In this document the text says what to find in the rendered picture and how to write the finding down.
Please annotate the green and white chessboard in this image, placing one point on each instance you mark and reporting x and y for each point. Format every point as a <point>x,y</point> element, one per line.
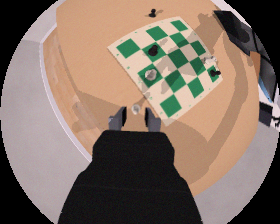
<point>183,78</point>

